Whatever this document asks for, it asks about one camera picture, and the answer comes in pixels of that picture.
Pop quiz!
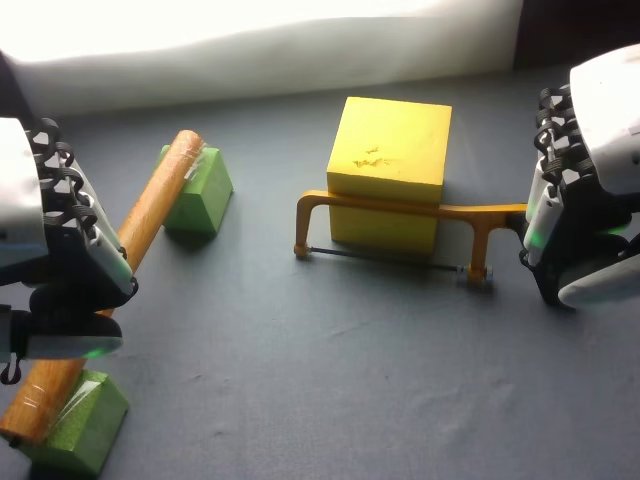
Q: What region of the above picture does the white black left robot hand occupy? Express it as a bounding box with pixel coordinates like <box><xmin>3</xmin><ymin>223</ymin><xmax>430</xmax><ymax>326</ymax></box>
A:
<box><xmin>0</xmin><ymin>117</ymin><xmax>139</xmax><ymax>361</ymax></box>

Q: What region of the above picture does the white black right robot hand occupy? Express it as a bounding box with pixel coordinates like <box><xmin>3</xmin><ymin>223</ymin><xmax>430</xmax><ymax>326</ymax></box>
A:
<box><xmin>519</xmin><ymin>43</ymin><xmax>640</xmax><ymax>307</ymax></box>

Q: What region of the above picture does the round wooden rod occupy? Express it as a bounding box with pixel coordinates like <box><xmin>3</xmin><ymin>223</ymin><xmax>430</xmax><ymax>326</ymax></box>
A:
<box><xmin>0</xmin><ymin>129</ymin><xmax>206</xmax><ymax>447</ymax></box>

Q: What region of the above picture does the orange toy hacksaw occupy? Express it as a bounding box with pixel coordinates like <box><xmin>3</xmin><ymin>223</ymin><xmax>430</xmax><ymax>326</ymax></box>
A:
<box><xmin>292</xmin><ymin>189</ymin><xmax>531</xmax><ymax>291</ymax></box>

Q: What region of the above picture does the dark background panel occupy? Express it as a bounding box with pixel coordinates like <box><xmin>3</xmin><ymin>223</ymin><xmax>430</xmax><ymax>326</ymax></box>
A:
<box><xmin>512</xmin><ymin>0</ymin><xmax>640</xmax><ymax>71</ymax></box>

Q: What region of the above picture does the green wedge block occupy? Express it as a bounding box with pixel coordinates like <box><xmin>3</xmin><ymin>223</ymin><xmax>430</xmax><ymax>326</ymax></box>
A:
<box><xmin>158</xmin><ymin>144</ymin><xmax>235</xmax><ymax>236</ymax></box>
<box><xmin>19</xmin><ymin>369</ymin><xmax>130</xmax><ymax>476</ymax></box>

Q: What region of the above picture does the yellow wooden block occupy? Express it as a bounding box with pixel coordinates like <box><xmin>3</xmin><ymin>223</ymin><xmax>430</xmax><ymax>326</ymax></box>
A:
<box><xmin>325</xmin><ymin>96</ymin><xmax>454</xmax><ymax>256</ymax></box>

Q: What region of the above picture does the white backdrop sheet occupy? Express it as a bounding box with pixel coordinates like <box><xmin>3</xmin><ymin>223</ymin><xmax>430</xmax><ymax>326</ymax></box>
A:
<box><xmin>0</xmin><ymin>0</ymin><xmax>524</xmax><ymax>119</ymax></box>

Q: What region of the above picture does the grey table cloth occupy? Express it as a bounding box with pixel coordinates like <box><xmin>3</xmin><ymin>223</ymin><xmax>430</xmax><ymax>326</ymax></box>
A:
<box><xmin>0</xmin><ymin>57</ymin><xmax>640</xmax><ymax>480</ymax></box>

